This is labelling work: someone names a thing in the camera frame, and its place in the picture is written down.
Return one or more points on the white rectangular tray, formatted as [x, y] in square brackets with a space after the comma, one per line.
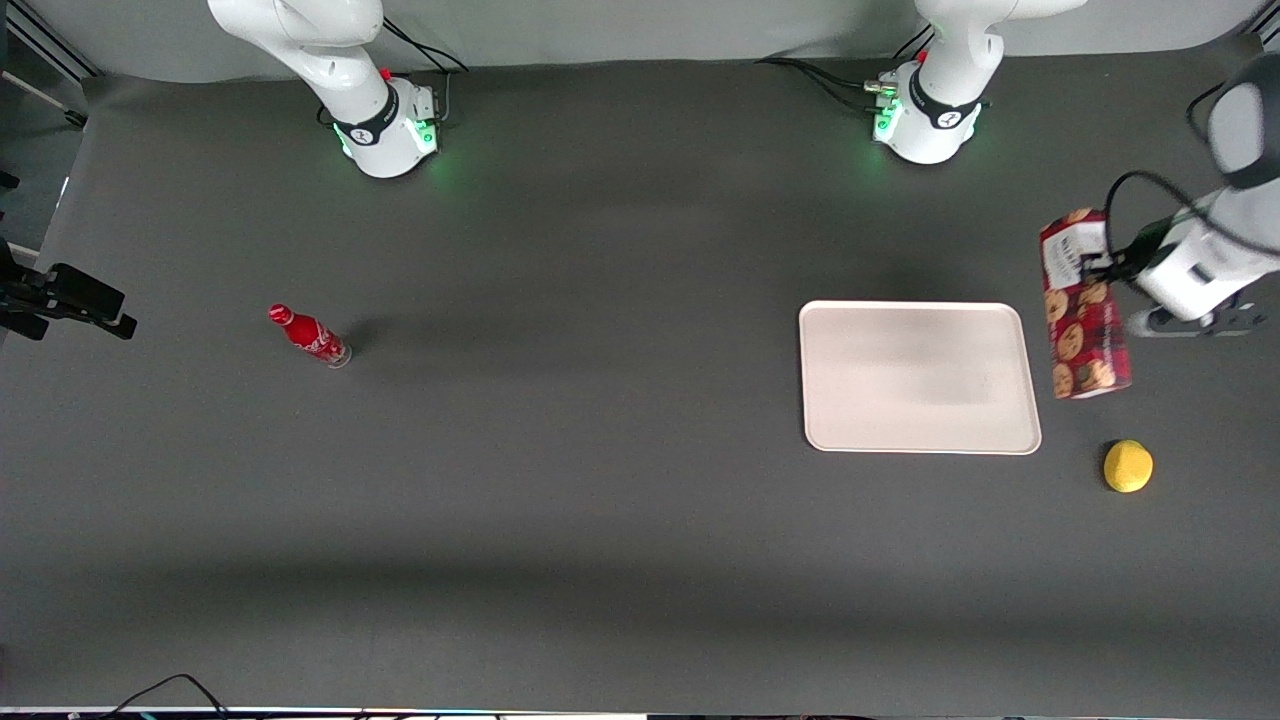
[918, 377]

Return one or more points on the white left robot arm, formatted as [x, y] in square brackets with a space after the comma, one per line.
[945, 100]

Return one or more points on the yellow lemon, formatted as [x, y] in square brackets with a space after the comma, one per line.
[1128, 466]

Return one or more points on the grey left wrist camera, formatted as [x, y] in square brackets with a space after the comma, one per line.
[1195, 322]

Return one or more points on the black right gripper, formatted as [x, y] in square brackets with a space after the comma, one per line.
[42, 296]

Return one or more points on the red cookie box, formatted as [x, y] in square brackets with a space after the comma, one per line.
[1085, 320]

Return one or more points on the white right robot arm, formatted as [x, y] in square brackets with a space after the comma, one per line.
[340, 60]

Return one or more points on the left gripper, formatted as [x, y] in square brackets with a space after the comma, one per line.
[1123, 263]

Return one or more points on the red cola bottle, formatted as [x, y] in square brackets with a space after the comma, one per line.
[308, 335]

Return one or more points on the aluminium frame profile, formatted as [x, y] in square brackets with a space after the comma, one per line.
[45, 38]

